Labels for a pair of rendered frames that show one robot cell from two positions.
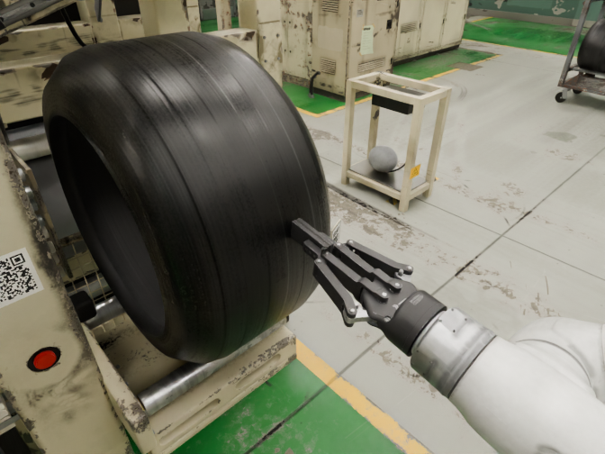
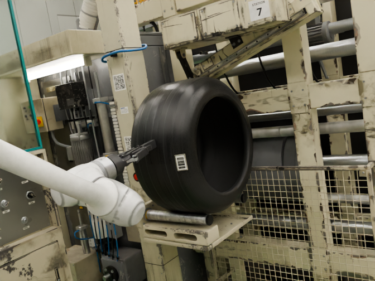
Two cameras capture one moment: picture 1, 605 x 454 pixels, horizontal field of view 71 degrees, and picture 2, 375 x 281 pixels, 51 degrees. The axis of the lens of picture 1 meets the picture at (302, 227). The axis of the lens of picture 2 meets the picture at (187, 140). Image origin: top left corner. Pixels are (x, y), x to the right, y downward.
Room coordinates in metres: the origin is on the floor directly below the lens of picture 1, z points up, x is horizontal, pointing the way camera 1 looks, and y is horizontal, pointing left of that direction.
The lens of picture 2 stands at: (0.44, -1.45, 1.42)
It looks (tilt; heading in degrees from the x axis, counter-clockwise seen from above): 7 degrees down; 82
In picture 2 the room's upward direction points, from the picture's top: 9 degrees counter-clockwise
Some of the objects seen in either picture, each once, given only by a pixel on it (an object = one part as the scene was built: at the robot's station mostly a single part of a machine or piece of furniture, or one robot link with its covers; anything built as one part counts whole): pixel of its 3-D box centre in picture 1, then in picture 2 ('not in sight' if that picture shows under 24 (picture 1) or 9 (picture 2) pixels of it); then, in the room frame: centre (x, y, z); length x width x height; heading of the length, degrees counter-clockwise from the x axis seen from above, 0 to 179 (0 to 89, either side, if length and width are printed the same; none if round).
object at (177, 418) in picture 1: (220, 377); (178, 231); (0.57, 0.17, 0.83); 0.36 x 0.09 x 0.06; 133
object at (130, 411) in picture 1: (100, 365); (166, 204); (0.55, 0.40, 0.90); 0.40 x 0.03 x 0.10; 43
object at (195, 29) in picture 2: not in sight; (226, 22); (0.97, 0.38, 1.71); 0.61 x 0.25 x 0.15; 133
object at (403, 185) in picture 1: (391, 140); not in sight; (2.88, -0.63, 0.40); 0.60 x 0.35 x 0.80; 43
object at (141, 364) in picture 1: (187, 350); (198, 227); (0.67, 0.27, 0.80); 0.37 x 0.36 x 0.02; 43
